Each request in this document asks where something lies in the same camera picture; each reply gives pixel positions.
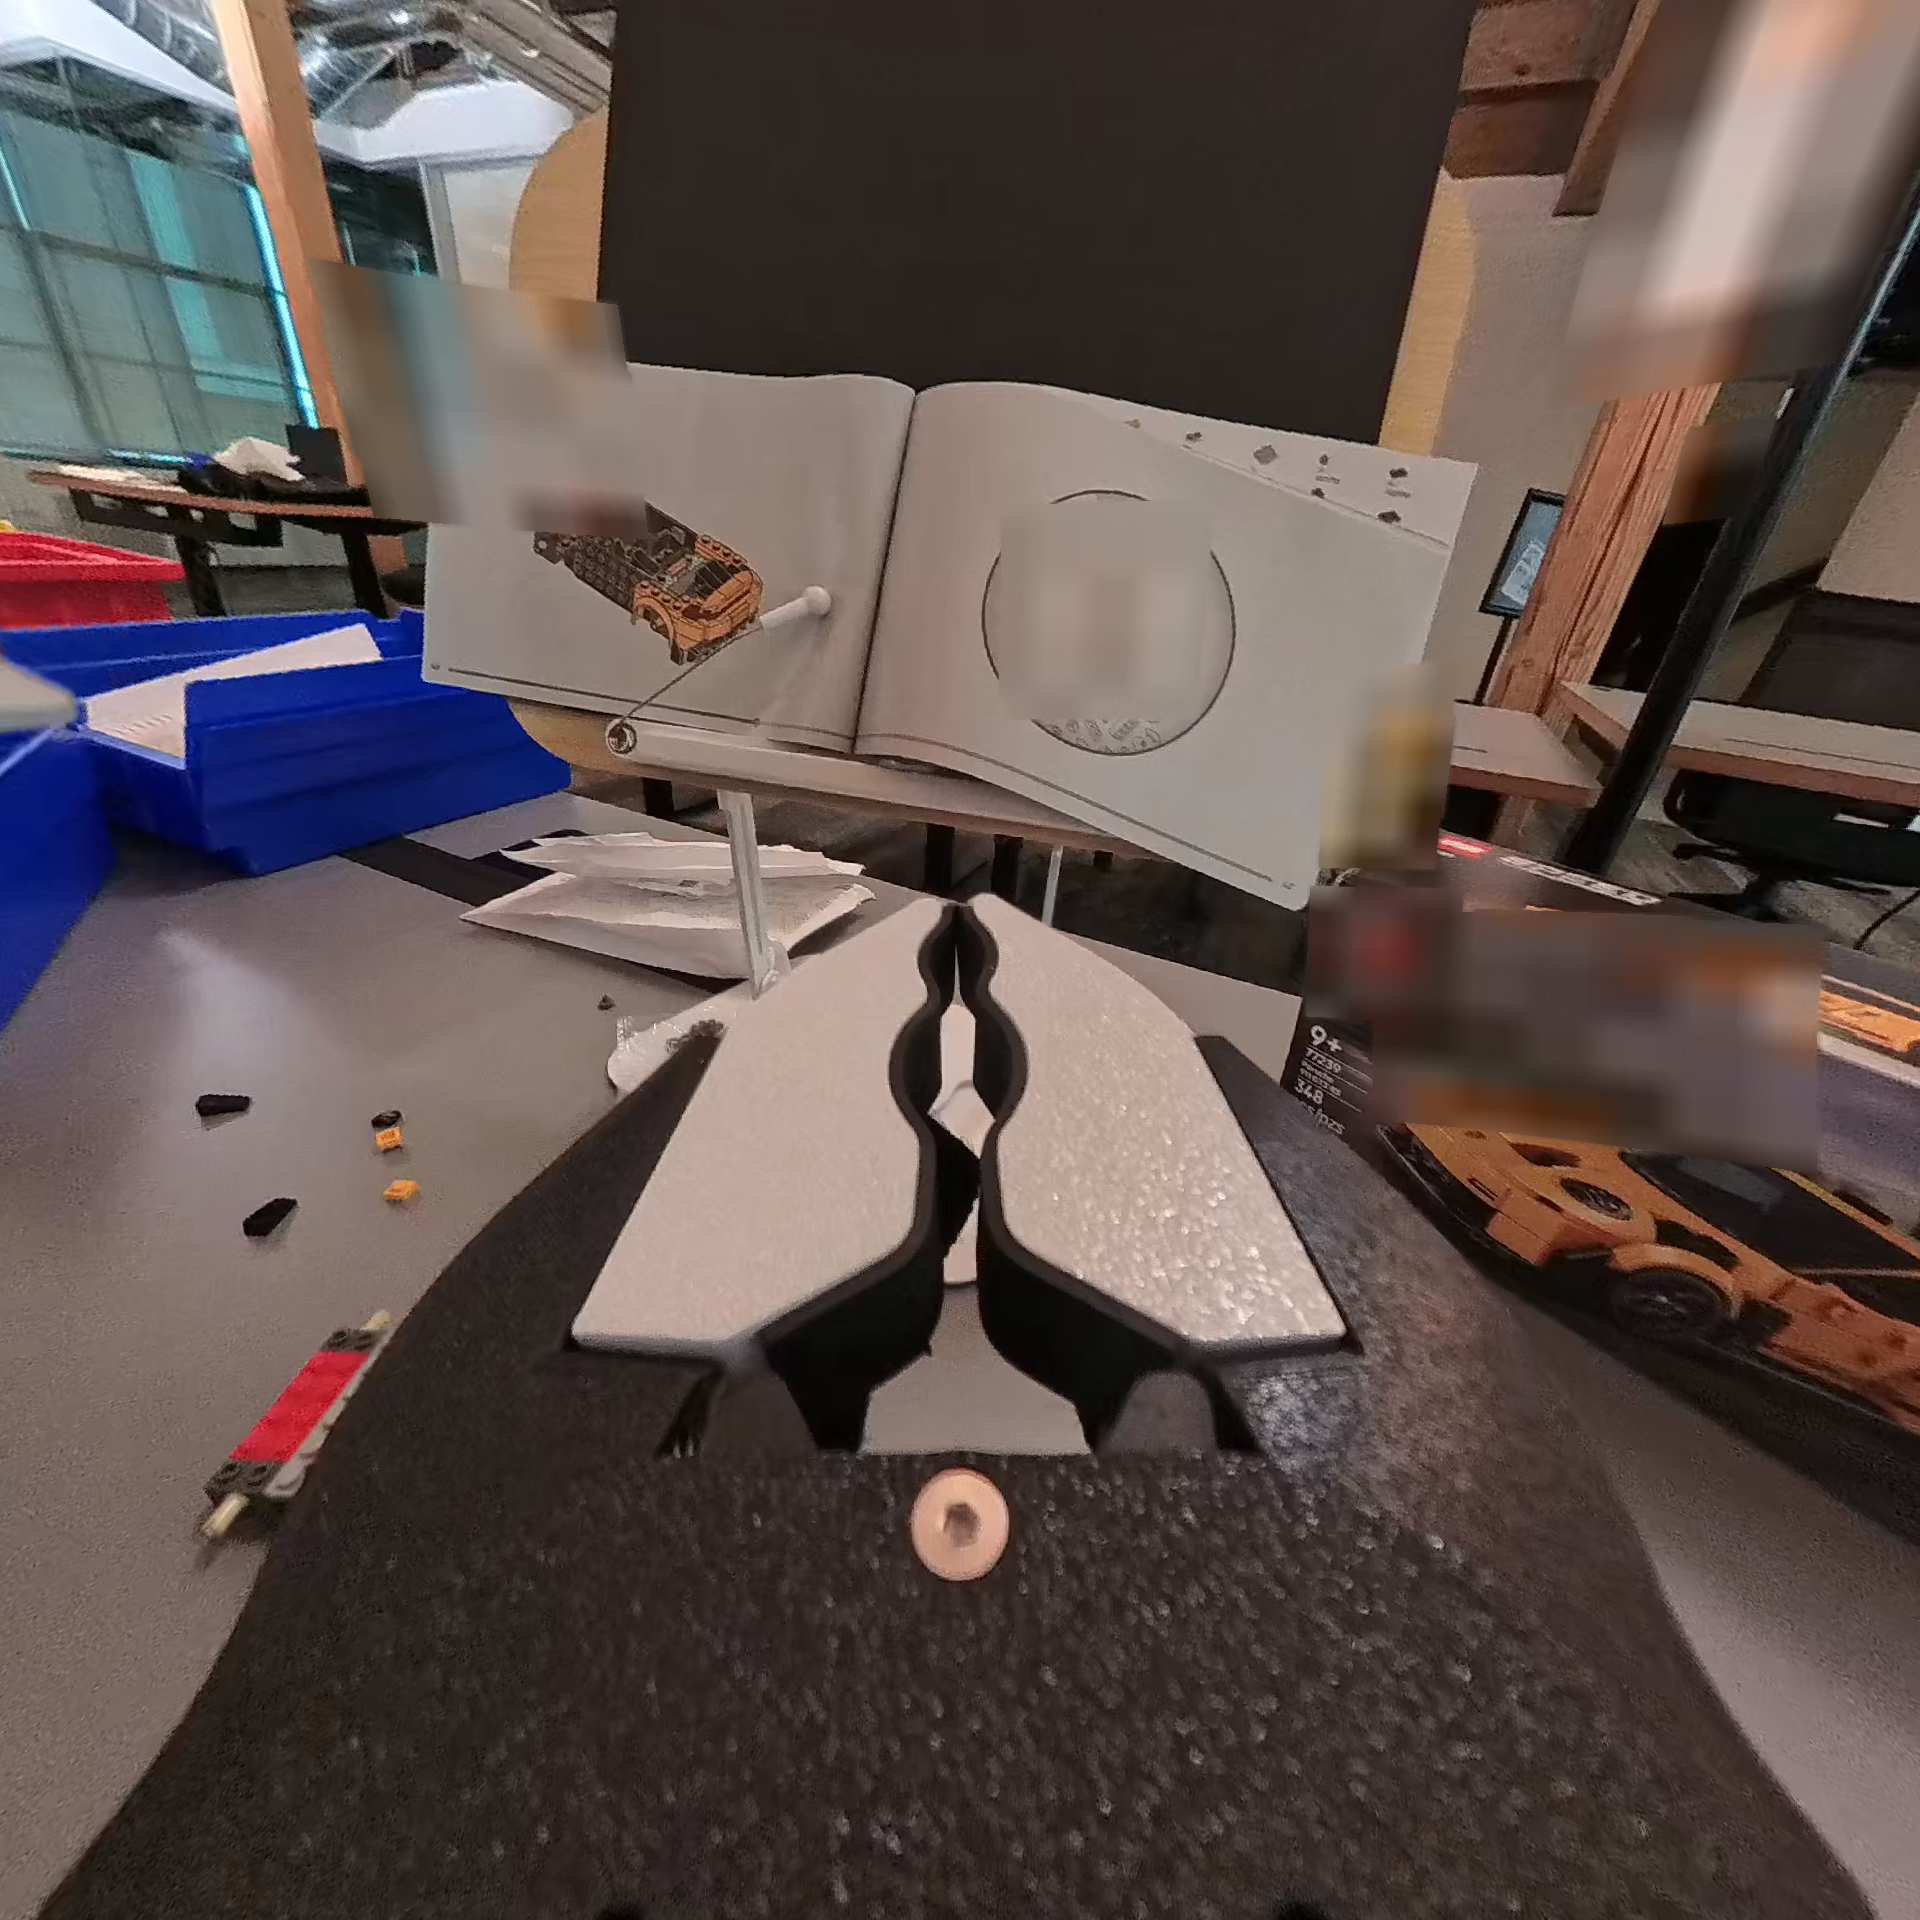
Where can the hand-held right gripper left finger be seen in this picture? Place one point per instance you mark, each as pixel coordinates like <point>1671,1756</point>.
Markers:
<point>751,1200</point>

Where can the black framed wall screen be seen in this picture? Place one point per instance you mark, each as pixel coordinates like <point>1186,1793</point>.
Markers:
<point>1524,551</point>

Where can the red plastic bin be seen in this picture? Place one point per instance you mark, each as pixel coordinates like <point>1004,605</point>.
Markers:
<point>76,580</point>

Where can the black office chair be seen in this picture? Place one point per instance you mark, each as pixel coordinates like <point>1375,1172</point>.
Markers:
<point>1787,840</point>

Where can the clear plastic parts bag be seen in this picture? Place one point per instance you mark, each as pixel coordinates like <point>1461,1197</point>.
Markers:
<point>676,1032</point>

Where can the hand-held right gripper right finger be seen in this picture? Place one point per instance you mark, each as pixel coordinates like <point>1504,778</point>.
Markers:
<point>1172,1200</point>

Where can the black backdrop panel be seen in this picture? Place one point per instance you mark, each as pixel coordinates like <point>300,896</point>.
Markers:
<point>1037,194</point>

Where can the lego set box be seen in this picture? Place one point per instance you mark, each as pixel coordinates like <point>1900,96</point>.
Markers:
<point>1652,1245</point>

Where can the lego instruction booklet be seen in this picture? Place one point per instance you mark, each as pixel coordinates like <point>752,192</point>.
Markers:
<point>781,495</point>

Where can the white book stand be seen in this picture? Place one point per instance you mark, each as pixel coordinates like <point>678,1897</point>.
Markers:
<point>751,902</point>

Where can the blue plastic bin with paper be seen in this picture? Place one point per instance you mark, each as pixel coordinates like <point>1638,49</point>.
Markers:
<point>330,781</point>

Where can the large blue plastic bin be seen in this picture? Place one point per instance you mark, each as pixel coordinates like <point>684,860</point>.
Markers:
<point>45,869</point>

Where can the black metal pole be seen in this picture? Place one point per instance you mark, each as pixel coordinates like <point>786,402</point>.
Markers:
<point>1725,570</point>

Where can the orange and black lego car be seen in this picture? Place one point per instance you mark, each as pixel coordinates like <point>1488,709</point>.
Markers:
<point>300,1402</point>

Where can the wooden edged office desk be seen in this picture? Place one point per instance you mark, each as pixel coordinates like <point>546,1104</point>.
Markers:
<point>224,503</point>
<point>1725,735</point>

